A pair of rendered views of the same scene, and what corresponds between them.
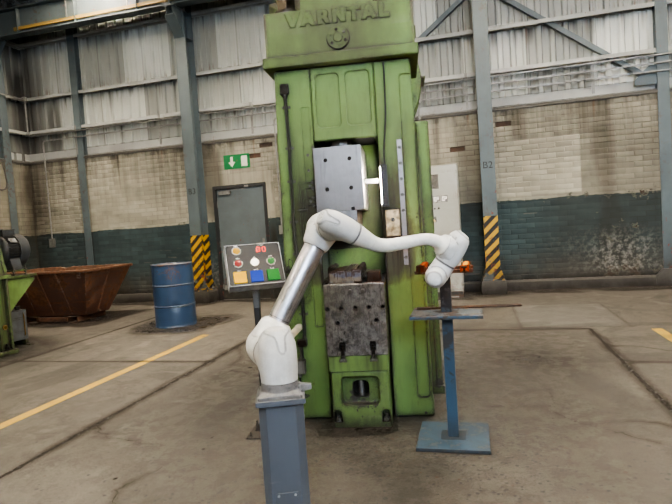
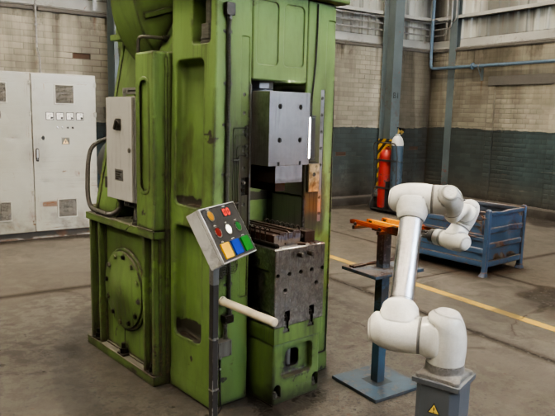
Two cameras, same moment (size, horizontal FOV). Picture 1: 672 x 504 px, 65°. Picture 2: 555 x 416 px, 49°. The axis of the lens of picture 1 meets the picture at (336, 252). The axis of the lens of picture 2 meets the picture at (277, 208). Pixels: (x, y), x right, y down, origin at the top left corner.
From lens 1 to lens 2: 2.78 m
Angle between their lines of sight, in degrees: 49
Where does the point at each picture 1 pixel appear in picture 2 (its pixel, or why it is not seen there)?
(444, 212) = (79, 133)
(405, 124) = (328, 75)
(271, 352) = (462, 335)
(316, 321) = (239, 290)
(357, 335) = (300, 300)
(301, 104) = (243, 31)
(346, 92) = (284, 28)
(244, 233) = not seen: outside the picture
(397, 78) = (326, 25)
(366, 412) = (300, 380)
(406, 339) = not seen: hidden behind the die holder
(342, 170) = (294, 120)
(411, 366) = not seen: hidden behind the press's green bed
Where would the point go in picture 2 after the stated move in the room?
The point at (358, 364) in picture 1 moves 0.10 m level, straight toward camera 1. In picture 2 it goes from (298, 331) to (311, 336)
